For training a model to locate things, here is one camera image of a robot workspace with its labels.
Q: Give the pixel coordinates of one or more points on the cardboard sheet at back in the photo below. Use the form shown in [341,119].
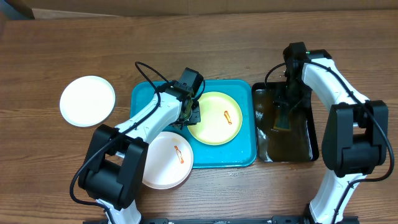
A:
[196,7]

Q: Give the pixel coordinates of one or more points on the light green plate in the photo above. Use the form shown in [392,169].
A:
[221,119]

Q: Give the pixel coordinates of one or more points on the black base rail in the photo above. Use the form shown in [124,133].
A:
[273,220]

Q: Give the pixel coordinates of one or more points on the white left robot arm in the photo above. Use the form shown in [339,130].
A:
[113,169]

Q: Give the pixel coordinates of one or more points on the black water-filled tray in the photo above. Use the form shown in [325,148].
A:
[297,142]

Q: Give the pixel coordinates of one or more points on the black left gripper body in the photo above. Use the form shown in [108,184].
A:
[181,123]

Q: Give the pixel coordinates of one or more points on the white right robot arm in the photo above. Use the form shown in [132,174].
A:
[355,146]

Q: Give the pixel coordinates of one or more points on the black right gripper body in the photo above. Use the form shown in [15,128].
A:
[296,98]

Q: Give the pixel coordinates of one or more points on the green yellow sponge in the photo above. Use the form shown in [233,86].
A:
[282,117]

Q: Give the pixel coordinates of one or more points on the teal plastic tray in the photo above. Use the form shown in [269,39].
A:
[241,151]

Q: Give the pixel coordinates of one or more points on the white plate with sauce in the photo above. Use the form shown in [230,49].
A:
[87,101]

